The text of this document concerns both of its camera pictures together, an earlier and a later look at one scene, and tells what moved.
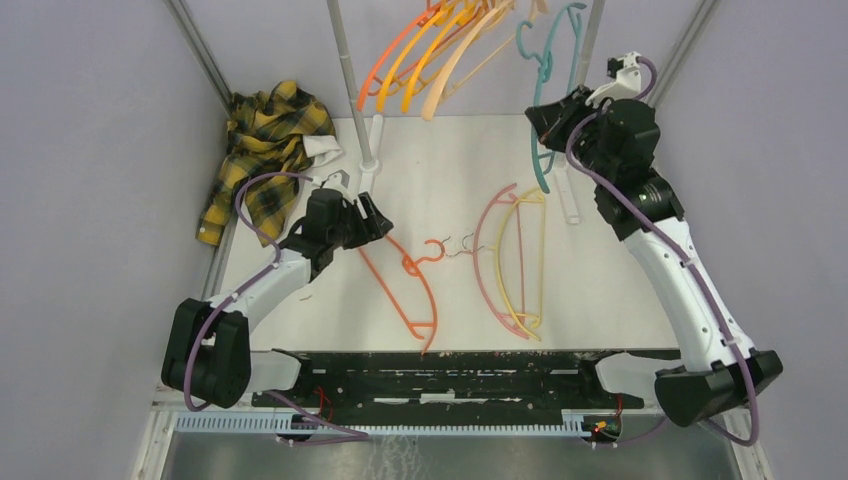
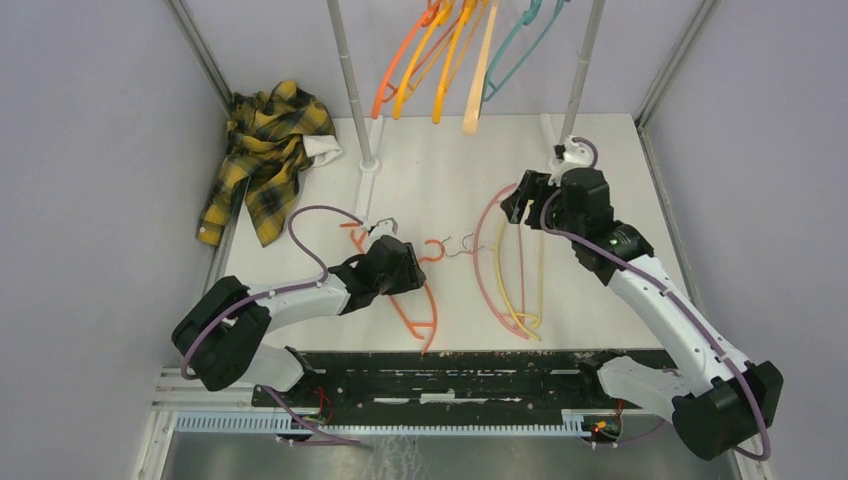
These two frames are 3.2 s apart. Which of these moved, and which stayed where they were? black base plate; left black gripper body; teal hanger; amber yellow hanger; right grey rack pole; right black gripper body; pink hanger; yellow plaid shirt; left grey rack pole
Moved: teal hanger; amber yellow hanger; right black gripper body; left black gripper body
Stayed: pink hanger; right grey rack pole; yellow plaid shirt; black base plate; left grey rack pole
